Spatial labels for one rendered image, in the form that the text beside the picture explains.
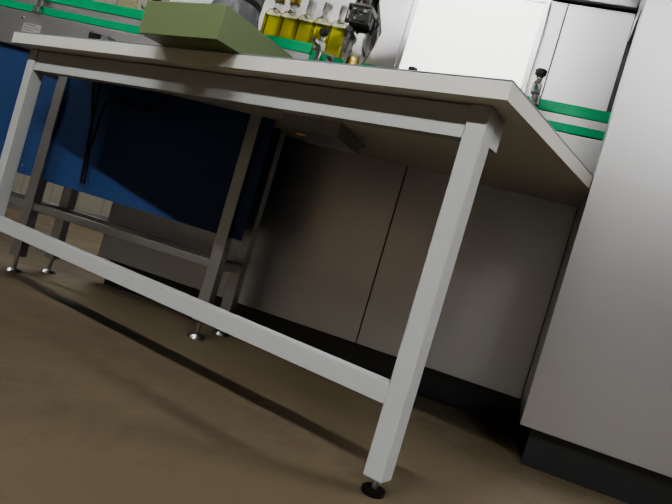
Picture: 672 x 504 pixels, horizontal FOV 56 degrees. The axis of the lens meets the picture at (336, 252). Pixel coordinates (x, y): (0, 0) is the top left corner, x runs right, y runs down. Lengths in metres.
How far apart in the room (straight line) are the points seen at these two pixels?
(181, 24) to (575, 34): 1.24
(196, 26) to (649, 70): 1.09
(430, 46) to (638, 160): 0.81
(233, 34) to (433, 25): 0.94
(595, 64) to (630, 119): 0.47
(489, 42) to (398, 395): 1.35
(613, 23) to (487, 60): 0.39
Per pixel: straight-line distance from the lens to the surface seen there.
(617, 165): 1.72
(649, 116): 1.76
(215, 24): 1.44
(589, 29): 2.22
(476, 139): 1.14
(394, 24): 2.25
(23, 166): 2.46
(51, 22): 2.51
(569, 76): 2.16
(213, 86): 1.55
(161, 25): 1.56
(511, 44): 2.17
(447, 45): 2.19
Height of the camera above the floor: 0.42
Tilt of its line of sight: 1 degrees down
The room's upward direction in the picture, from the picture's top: 16 degrees clockwise
